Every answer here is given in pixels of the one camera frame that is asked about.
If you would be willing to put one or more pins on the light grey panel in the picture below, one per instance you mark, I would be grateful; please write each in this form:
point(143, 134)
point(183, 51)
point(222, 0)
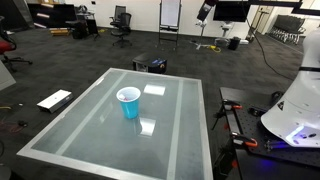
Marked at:
point(5, 78)

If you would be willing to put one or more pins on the black shelf unit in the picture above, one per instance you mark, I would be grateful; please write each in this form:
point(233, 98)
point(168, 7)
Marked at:
point(63, 13)

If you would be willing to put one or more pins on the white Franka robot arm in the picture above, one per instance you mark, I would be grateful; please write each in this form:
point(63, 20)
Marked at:
point(300, 106)

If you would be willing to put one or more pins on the black orange bar clamp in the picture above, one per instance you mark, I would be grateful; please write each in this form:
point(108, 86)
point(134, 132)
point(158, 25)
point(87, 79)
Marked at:
point(245, 140)
point(230, 104)

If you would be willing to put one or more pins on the red office chair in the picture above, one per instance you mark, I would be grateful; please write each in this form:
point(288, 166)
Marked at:
point(4, 46)

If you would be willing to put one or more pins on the black computer case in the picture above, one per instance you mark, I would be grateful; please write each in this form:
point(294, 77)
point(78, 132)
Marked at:
point(150, 62)

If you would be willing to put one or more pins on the small black floor device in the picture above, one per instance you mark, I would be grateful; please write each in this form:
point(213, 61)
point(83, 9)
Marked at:
point(22, 123)

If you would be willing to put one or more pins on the dark desk with clutter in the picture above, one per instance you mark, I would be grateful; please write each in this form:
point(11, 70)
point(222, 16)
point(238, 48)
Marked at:
point(83, 28)

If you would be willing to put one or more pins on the grey bin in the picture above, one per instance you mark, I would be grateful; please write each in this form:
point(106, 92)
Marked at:
point(220, 42)

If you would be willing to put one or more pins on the white monitor pedestal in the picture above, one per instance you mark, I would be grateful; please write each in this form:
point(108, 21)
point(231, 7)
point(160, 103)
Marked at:
point(226, 28)

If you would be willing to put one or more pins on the black monitor screen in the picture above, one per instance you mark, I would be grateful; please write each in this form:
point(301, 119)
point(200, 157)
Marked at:
point(231, 11)

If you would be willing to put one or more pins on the whiteboard easel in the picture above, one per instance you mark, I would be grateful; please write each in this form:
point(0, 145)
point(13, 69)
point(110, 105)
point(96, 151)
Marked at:
point(170, 13)

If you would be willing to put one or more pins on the black overhead frame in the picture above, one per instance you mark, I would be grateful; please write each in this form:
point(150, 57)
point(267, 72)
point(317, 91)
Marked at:
point(283, 3)

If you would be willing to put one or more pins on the black camera on white stand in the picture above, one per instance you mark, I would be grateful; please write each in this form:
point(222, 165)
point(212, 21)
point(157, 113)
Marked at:
point(204, 11)

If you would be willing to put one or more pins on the black office chair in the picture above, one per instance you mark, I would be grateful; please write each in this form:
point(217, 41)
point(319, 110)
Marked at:
point(124, 23)
point(119, 10)

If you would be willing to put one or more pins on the row of stacked black chairs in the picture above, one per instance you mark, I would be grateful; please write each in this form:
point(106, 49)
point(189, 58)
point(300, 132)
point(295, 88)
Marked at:
point(286, 26)

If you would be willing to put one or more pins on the red Expo marker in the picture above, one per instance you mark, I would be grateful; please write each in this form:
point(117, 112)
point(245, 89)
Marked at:
point(125, 98)

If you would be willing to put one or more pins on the blue plastic cup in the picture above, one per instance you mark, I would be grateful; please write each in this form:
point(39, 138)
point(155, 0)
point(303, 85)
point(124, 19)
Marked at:
point(130, 108)

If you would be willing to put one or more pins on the flat white box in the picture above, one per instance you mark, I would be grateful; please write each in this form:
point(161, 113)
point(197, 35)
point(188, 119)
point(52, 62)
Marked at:
point(55, 100)

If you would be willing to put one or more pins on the black waste bin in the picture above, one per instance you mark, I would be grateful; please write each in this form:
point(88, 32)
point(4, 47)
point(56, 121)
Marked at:
point(234, 43)

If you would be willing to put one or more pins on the yellow wooden pallet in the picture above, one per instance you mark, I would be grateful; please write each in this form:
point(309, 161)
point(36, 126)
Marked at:
point(60, 32)

